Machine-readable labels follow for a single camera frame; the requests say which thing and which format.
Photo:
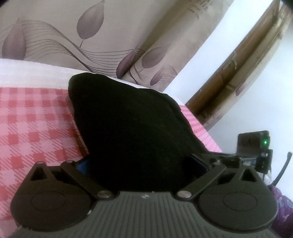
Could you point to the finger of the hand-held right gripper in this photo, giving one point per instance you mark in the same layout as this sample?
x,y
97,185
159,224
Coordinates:
x,y
230,160

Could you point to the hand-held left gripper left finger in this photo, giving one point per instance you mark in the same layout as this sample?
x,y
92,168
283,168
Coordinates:
x,y
83,168

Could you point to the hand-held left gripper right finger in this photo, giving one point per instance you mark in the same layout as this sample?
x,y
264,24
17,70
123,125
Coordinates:
x,y
198,166

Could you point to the black printed garment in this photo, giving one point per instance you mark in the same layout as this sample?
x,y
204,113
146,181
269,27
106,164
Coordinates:
x,y
132,128

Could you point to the checked bed sheet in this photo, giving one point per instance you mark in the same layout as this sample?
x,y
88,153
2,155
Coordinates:
x,y
34,125

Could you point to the purple patterned clothing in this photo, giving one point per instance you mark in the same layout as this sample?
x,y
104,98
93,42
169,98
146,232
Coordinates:
x,y
283,206

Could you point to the beige leaf print curtain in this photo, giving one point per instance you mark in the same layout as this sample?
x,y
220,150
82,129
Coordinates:
x,y
45,22

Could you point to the wooden door frame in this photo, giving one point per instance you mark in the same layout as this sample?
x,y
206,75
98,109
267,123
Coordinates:
x,y
229,75

